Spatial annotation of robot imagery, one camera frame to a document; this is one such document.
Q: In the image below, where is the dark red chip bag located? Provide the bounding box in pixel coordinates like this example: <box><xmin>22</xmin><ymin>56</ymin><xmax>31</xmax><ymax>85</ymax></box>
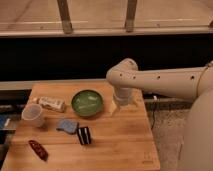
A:
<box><xmin>28</xmin><ymin>140</ymin><xmax>48</xmax><ymax>161</ymax></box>

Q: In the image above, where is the black cable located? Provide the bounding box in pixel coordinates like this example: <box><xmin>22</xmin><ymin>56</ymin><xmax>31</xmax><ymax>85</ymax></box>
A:
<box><xmin>145</xmin><ymin>96</ymin><xmax>160</xmax><ymax>131</ymax></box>

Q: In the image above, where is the translucent plastic cup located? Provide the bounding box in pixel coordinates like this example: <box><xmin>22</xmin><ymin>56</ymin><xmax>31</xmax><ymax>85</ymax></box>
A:
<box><xmin>21</xmin><ymin>104</ymin><xmax>45</xmax><ymax>127</ymax></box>

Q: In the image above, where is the blue sponge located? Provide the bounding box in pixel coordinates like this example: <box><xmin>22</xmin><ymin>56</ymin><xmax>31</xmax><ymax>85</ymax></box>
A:
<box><xmin>56</xmin><ymin>119</ymin><xmax>79</xmax><ymax>134</ymax></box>

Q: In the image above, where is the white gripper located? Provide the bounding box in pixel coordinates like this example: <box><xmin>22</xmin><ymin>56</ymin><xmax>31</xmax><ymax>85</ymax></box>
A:
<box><xmin>110</xmin><ymin>87</ymin><xmax>132</xmax><ymax>115</ymax></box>

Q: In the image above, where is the green bowl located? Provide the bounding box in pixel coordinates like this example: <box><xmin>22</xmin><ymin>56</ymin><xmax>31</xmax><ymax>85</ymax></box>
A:
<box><xmin>71</xmin><ymin>90</ymin><xmax>104</xmax><ymax>117</ymax></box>

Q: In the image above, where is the metal railing post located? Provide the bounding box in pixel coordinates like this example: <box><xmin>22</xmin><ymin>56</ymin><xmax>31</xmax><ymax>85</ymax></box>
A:
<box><xmin>57</xmin><ymin>0</ymin><xmax>73</xmax><ymax>34</ymax></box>
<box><xmin>124</xmin><ymin>0</ymin><xmax>137</xmax><ymax>32</ymax></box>

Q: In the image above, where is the right metal railing post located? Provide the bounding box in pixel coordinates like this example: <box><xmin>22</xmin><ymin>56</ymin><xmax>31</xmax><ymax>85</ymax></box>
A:
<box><xmin>124</xmin><ymin>0</ymin><xmax>137</xmax><ymax>32</ymax></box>

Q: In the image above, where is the black white striped eraser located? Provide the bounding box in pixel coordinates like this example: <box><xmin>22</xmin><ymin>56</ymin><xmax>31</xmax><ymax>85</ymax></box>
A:
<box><xmin>77</xmin><ymin>127</ymin><xmax>91</xmax><ymax>145</ymax></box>

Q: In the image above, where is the white snack packet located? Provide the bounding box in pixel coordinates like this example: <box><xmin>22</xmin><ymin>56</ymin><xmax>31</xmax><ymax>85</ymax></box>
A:
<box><xmin>32</xmin><ymin>97</ymin><xmax>66</xmax><ymax>112</ymax></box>

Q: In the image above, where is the left metal railing post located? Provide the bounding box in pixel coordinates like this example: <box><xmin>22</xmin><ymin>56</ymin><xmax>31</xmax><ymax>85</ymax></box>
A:
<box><xmin>57</xmin><ymin>0</ymin><xmax>73</xmax><ymax>34</ymax></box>

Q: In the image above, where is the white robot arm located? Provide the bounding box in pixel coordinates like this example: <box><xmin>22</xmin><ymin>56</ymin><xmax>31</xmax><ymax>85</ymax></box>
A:
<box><xmin>106</xmin><ymin>58</ymin><xmax>213</xmax><ymax>171</ymax></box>

